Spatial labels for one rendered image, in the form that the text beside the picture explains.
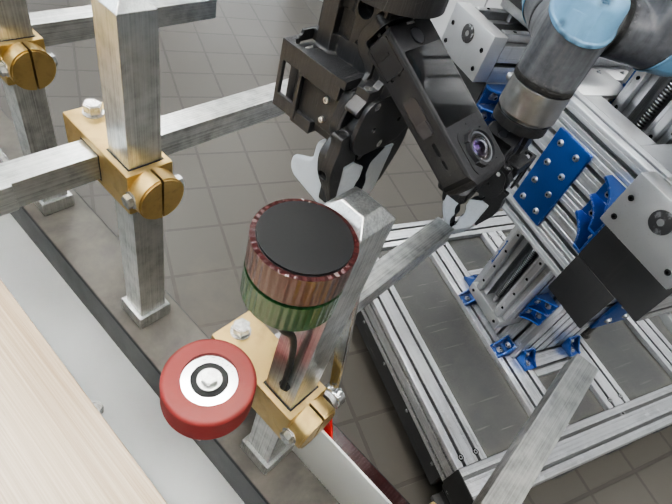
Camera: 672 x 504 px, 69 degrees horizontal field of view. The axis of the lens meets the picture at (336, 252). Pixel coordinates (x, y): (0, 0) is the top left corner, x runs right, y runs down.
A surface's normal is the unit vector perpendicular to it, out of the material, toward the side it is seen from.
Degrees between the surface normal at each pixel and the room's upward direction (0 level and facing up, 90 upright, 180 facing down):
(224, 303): 0
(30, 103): 90
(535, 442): 0
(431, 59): 30
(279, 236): 0
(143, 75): 90
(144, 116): 90
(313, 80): 90
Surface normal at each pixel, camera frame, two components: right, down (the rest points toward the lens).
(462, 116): 0.54, -0.23
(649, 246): -0.90, 0.13
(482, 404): 0.24, -0.65
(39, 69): 0.71, 0.63
